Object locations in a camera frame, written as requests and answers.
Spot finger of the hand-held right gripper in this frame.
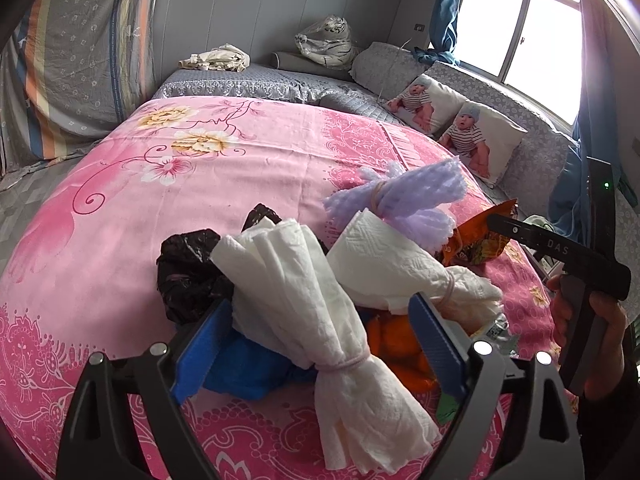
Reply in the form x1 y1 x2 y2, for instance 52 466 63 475
486 213 540 251

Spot person's right forearm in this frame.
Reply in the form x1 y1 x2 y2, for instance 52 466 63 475
575 310 640 480

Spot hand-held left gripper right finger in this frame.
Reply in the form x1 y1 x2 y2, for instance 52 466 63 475
407 292 586 480

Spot orange snack wrapper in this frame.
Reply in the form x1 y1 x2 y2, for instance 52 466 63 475
440 199 519 267

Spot pink floral bedsheet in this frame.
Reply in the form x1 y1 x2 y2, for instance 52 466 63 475
0 95 567 480

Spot grey lace-edged bed cover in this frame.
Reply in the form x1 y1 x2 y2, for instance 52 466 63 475
150 62 362 107

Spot cream crumpled cloth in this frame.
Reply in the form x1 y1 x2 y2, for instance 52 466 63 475
178 43 251 72

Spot window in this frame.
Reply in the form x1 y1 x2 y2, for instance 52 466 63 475
450 0 585 127

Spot blue window curtain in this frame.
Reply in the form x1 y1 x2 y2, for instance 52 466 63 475
428 0 469 66

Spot black plastic bag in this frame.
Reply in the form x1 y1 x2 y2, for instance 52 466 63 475
157 203 328 327

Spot rolled grey quilted cloth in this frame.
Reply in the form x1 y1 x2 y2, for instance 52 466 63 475
319 91 397 124

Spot blue hanging cloth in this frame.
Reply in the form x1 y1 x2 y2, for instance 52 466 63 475
547 110 597 242

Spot short paper towel bundle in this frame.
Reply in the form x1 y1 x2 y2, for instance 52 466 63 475
326 210 504 327

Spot grey quilted pillow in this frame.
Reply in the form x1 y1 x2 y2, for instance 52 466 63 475
349 42 432 94

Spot baby print pillow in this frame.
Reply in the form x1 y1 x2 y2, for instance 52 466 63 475
438 100 529 187
385 73 467 136

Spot person's right hand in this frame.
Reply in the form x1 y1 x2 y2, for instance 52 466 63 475
547 275 629 403

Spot long paper towel bundle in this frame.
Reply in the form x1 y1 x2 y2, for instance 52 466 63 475
210 219 442 476

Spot dark grey bolster pillow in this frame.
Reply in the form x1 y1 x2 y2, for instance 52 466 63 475
271 50 352 81

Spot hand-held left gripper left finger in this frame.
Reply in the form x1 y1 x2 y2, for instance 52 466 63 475
56 299 235 480

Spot tiger plush in plastic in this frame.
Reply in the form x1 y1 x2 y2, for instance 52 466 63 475
294 14 362 69

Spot small green wrapper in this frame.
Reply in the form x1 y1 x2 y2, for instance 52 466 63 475
434 391 462 424

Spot crumpled clear plastic bottle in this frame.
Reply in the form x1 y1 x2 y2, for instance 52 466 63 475
469 311 522 359

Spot whole orange tangerine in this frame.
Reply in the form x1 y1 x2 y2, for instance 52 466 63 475
364 311 442 392

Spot blue rubber glove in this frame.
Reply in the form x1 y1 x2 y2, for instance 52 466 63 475
202 309 322 402

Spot pale foam fruit net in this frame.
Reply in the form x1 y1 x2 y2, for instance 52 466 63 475
323 156 469 254

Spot striped grey quilt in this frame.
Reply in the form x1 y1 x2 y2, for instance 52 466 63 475
0 0 162 173

